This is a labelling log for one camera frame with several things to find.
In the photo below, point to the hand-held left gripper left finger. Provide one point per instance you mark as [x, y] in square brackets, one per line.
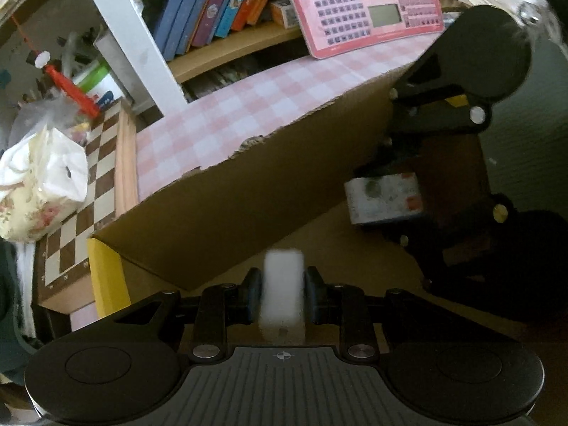
[254, 298]

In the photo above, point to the blue illustrated book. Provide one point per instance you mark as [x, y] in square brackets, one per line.
[235, 4]

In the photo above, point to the white shelf frame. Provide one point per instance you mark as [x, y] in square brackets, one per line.
[133, 31]

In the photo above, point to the wooden chessboard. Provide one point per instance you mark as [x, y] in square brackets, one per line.
[100, 177]

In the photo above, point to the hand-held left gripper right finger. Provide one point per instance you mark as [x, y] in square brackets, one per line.
[313, 296]

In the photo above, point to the pink checkered cartoon desk mat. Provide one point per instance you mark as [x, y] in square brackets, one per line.
[248, 106]

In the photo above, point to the white foam block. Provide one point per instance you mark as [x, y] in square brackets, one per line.
[283, 295]

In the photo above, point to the cardboard box with yellow flap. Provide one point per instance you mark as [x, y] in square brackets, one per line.
[248, 213]

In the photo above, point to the stack of thin booklets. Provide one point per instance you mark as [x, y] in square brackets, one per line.
[226, 77]

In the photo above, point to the clear plastic bag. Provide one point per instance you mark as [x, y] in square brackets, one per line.
[44, 113]

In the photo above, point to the small orange white box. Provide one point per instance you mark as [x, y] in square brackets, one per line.
[286, 12]

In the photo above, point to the small white box red label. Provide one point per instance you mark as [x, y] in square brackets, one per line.
[384, 199]

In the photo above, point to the pink learning tablet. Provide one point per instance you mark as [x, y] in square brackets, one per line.
[337, 9]

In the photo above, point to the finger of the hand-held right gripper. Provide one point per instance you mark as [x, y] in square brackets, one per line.
[443, 117]
[466, 230]

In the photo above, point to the purple book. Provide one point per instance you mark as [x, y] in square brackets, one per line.
[212, 13]

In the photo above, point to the green white box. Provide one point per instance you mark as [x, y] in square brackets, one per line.
[97, 80]

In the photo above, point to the floral tissue pack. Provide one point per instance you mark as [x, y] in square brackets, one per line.
[40, 182]

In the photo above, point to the red plastic toy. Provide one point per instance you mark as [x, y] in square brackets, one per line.
[73, 91]

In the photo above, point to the dark blue book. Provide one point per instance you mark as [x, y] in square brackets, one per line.
[171, 22]
[195, 13]

